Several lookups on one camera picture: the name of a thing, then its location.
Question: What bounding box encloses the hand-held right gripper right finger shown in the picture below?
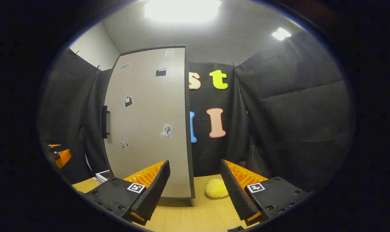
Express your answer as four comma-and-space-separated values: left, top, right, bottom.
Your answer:
220, 159, 313, 227

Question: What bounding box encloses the large ceiling light panel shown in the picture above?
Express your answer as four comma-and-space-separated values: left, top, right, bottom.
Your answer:
145, 0, 222, 24

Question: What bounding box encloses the small ceiling light panel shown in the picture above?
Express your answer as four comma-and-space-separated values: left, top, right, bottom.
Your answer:
271, 27, 292, 41

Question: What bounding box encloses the white portrait cover book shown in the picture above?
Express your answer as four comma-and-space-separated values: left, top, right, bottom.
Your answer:
96, 170, 113, 181

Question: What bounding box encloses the black door handle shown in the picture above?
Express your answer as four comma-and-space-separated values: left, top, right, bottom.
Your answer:
100, 105, 111, 139

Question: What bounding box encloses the grey cabinet door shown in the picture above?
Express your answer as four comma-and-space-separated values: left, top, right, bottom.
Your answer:
104, 47, 192, 198

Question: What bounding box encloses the yellow round sponge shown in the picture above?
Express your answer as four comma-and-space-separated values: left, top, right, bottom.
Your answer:
205, 179, 229, 198

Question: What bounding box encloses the black backdrop cloth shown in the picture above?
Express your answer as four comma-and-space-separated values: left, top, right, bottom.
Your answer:
38, 31, 355, 194

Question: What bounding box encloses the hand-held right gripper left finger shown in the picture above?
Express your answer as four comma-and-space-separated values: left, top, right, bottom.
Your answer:
77, 160, 171, 226

